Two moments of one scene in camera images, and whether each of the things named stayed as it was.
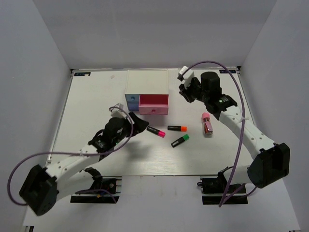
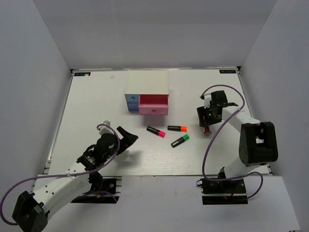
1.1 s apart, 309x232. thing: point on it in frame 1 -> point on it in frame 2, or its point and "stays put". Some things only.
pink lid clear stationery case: [207, 124] stays put
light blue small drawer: [132, 97] stays put
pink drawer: [156, 104] stays put
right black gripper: [186, 92] -> [202, 112]
